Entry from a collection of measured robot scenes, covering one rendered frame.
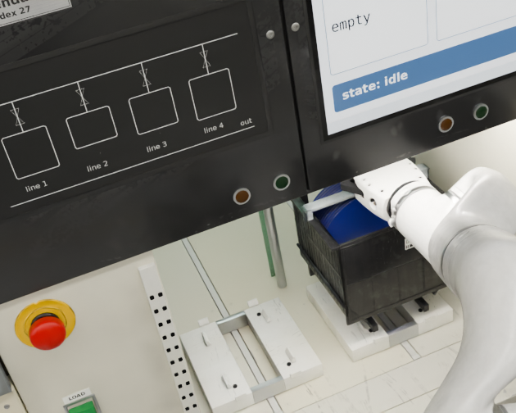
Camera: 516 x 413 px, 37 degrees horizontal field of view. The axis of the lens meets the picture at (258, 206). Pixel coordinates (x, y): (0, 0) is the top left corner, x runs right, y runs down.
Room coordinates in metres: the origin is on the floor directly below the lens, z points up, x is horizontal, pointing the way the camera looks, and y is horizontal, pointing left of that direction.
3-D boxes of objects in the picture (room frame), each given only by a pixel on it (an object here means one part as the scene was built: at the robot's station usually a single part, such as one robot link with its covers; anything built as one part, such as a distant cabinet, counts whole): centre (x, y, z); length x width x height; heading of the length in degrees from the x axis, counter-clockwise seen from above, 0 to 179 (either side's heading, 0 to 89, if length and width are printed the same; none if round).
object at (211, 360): (1.03, 0.07, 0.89); 0.22 x 0.21 x 0.04; 15
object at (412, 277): (1.10, -0.19, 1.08); 0.24 x 0.20 x 0.32; 105
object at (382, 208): (1.00, -0.22, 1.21); 0.11 x 0.10 x 0.07; 15
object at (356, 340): (1.10, -0.19, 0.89); 0.22 x 0.21 x 0.04; 15
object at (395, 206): (0.94, -0.23, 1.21); 0.09 x 0.03 x 0.08; 105
